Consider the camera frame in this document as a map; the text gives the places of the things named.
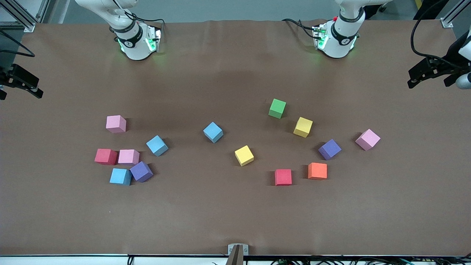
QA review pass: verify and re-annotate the yellow foam block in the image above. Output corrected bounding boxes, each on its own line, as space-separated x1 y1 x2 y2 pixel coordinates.
235 145 255 167
293 117 314 138

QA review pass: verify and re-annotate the blue foam block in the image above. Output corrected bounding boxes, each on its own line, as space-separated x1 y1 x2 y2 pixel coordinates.
146 135 169 157
203 122 224 144
109 168 132 186

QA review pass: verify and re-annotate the purple foam block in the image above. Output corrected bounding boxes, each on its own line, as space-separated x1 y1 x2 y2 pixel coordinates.
130 161 154 183
318 139 342 161

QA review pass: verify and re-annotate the green foam block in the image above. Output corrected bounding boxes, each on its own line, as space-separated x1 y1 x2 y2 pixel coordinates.
268 98 287 119

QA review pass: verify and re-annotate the pink foam block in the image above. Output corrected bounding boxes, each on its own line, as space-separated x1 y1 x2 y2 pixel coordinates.
118 149 140 165
106 115 127 133
355 129 381 151

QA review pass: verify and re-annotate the red foam block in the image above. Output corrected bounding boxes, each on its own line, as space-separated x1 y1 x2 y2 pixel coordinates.
275 169 293 186
94 148 118 165

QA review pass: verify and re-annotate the orange foam block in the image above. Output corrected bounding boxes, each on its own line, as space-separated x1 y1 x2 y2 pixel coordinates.
308 162 328 180

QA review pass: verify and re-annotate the brown table cover sheet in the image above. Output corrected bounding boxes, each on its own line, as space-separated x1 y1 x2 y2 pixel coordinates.
0 19 471 256

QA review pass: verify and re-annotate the aluminium frame profile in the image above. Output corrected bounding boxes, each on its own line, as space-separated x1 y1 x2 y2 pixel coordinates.
36 0 50 23
441 0 471 29
0 0 36 33

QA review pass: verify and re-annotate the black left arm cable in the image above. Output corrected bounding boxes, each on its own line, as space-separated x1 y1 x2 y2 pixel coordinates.
410 0 460 69

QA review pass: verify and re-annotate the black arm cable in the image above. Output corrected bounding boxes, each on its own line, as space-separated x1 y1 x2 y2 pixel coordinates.
410 0 460 69
0 29 36 58

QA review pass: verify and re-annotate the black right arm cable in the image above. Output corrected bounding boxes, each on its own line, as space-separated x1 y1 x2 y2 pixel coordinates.
0 29 36 58

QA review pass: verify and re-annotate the black right base cable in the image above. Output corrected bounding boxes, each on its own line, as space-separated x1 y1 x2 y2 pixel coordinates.
110 0 166 26

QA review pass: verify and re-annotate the black base cable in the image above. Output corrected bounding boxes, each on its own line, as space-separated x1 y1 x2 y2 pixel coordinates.
110 0 166 26
281 18 318 39

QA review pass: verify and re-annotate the black left base cable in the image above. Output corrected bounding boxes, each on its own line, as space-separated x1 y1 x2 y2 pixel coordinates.
281 18 318 39

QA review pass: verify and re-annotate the grey metal bracket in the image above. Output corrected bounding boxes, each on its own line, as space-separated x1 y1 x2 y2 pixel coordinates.
227 244 249 265

